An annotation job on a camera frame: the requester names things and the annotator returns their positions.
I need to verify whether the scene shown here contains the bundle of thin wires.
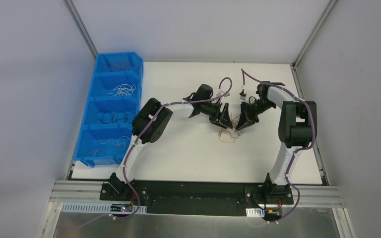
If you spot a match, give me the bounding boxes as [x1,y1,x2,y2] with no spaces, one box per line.
[218,127,247,143]

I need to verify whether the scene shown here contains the white thin wire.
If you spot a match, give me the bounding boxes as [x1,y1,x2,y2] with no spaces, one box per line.
[106,83,138,98]

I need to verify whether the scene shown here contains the bright red thin wire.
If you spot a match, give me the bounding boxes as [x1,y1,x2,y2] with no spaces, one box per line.
[118,61,144,74]

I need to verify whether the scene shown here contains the black thin wires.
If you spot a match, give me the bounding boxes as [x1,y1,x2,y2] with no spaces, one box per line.
[98,111,136,125]

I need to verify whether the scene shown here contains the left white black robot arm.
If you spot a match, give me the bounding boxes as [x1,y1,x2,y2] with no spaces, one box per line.
[112,84,233,201]

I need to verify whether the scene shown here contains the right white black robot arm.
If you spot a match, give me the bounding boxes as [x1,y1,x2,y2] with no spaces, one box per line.
[237,81,317,203]

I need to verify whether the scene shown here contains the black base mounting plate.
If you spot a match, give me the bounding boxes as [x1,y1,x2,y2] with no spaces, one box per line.
[100,176,294,216]

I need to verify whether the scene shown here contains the blue plastic bin row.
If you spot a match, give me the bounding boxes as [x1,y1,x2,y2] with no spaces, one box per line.
[73,52,144,168]

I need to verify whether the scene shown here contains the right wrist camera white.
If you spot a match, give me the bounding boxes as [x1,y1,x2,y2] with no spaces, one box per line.
[239,85,247,101]

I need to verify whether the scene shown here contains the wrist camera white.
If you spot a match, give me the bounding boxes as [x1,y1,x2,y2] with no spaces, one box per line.
[239,85,247,101]
[215,88,230,99]

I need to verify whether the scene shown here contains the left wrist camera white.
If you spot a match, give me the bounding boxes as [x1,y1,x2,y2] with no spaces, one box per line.
[215,88,230,99]

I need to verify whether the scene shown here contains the right corner aluminium post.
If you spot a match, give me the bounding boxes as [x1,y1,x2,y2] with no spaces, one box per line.
[292,0,339,70]

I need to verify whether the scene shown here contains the corner aluminium post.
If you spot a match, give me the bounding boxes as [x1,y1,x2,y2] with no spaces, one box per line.
[292,0,339,70]
[63,0,98,59]

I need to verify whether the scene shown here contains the left corner aluminium post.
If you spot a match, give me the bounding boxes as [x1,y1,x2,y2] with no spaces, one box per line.
[63,0,98,59]

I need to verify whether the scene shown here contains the aluminium frame rail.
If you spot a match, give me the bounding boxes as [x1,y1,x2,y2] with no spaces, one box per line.
[49,180,346,208]

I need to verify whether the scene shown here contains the white slotted cable duct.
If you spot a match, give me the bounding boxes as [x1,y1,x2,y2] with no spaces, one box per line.
[61,202,147,215]

